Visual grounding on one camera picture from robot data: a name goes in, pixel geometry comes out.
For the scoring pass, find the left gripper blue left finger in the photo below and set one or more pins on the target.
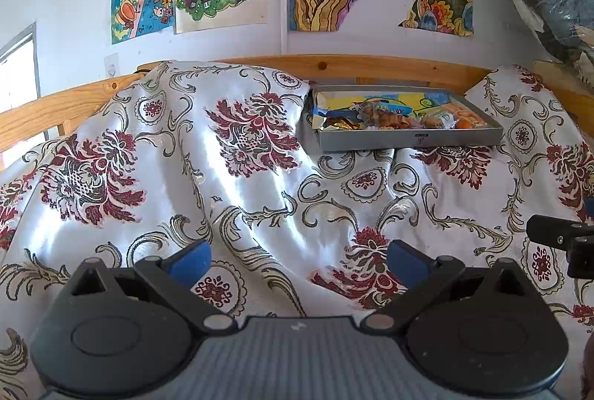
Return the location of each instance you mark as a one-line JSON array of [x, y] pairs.
[[188, 265]]

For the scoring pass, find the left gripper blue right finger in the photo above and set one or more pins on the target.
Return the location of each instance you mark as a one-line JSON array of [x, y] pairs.
[[408, 265]]

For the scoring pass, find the round bun green label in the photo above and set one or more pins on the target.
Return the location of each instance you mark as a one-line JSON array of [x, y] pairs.
[[439, 120]]

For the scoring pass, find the clear bag brown nuts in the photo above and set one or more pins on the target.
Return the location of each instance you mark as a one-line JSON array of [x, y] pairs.
[[382, 120]]

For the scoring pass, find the orange rice cracker pack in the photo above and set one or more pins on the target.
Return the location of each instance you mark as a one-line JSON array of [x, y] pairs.
[[465, 113]]

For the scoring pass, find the gold foil snack packet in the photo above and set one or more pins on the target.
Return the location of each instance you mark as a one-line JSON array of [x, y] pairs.
[[341, 123]]

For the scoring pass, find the small orange tangerine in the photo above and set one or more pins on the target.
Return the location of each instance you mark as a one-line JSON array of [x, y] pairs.
[[463, 124]]

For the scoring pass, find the blue packet brown snack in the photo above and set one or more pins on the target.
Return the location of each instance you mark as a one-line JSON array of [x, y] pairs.
[[397, 107]]

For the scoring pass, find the floral white bedspread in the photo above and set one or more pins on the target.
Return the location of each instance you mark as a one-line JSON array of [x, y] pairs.
[[225, 153]]

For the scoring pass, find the grey cardboard tray box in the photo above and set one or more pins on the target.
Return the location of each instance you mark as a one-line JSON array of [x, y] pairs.
[[347, 100]]

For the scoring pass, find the window frame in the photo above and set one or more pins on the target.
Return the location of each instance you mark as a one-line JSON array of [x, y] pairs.
[[19, 70]]

